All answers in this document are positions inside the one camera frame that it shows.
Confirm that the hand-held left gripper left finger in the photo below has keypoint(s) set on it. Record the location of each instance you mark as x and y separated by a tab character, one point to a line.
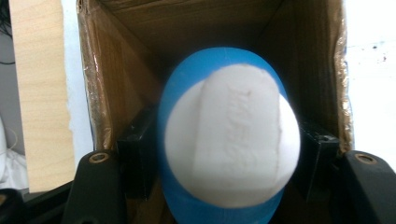
137	155

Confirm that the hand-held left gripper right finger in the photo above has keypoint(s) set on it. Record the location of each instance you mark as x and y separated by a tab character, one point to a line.
317	155

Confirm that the blue and white ball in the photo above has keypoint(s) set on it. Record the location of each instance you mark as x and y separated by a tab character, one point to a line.
227	137

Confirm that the brown cardboard box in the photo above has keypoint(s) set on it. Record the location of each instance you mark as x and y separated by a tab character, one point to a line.
130	62

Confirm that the light wooden board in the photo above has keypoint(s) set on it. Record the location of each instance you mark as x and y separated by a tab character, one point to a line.
43	93

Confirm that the white cloth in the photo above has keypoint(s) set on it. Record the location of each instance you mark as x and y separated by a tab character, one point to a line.
11	168

